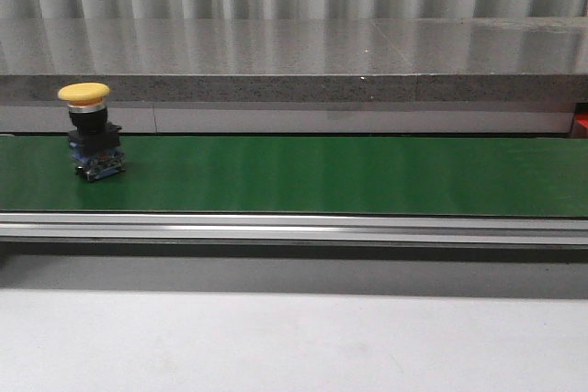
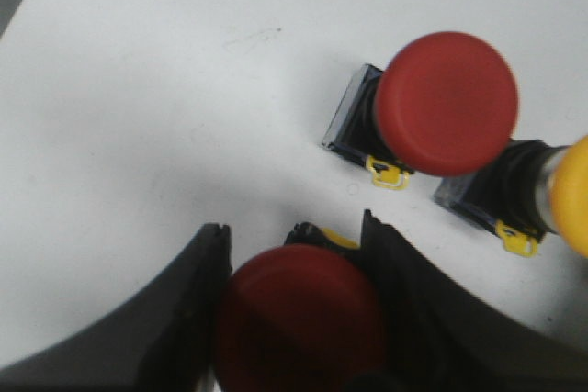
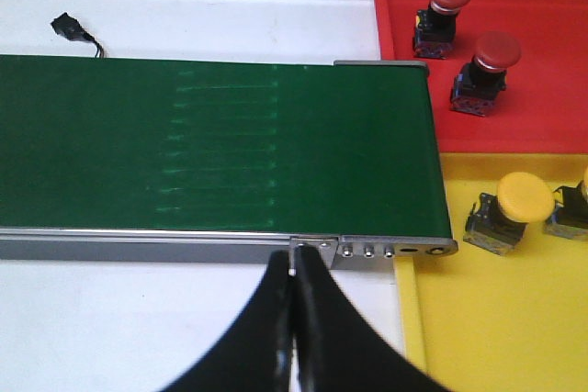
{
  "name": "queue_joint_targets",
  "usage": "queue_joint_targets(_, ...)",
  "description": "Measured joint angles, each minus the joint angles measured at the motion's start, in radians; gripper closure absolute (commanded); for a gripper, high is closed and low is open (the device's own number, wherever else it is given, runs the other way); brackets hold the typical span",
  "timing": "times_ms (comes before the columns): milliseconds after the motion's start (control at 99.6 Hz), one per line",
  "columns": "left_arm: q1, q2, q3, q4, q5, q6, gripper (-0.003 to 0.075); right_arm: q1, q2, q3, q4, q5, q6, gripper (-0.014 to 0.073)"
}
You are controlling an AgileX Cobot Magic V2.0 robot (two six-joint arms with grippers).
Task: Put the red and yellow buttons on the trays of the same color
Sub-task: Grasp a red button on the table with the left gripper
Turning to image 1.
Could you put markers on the yellow push button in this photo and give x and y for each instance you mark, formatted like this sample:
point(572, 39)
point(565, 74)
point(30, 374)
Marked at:
point(94, 141)

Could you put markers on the green conveyor belt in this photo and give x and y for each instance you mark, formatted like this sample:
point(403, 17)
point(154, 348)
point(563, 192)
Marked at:
point(515, 177)

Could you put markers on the red plastic tray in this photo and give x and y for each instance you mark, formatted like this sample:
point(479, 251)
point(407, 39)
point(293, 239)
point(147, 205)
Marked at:
point(579, 129)

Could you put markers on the aluminium conveyor frame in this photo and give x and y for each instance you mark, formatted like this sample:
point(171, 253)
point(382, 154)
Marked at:
point(225, 227)

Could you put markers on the grey granite counter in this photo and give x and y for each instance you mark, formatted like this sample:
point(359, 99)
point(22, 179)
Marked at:
point(394, 76)

